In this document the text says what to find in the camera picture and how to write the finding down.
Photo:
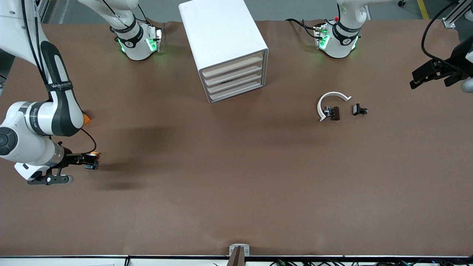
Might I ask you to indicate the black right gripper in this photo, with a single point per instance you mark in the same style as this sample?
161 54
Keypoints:
68 159

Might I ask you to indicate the grey connector box green light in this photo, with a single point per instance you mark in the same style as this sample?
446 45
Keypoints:
155 38
320 37

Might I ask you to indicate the aluminium frame profile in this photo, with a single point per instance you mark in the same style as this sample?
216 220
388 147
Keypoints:
452 18
43 11

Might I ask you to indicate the orange and blue push button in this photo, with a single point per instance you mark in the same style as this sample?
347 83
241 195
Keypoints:
95 153

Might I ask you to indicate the small black clip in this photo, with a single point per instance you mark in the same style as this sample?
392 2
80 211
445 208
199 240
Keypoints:
357 109

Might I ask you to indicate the orange block with black side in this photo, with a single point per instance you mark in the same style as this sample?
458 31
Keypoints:
87 118

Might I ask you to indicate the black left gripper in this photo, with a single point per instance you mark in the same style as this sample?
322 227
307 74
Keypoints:
456 61

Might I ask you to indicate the white table edge rail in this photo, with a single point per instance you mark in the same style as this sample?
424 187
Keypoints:
74 260

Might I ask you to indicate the small brown component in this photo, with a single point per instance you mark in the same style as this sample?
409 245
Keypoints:
335 113

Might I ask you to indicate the grey metal bracket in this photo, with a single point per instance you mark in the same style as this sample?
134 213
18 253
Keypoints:
239 246

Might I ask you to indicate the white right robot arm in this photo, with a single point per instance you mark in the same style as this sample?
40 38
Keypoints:
37 122

